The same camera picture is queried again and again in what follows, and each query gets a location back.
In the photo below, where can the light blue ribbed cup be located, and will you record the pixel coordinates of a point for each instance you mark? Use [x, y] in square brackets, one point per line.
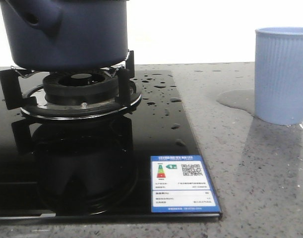
[278, 78]

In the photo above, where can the dark blue cooking pot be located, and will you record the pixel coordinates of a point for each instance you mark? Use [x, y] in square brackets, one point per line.
[63, 35]

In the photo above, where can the blue energy label sticker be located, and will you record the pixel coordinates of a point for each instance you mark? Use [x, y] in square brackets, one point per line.
[181, 184]

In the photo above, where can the black glass gas stove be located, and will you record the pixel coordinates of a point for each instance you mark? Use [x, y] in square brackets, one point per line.
[95, 170]

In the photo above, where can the black gas burner head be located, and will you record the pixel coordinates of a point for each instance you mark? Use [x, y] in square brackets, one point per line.
[74, 88]

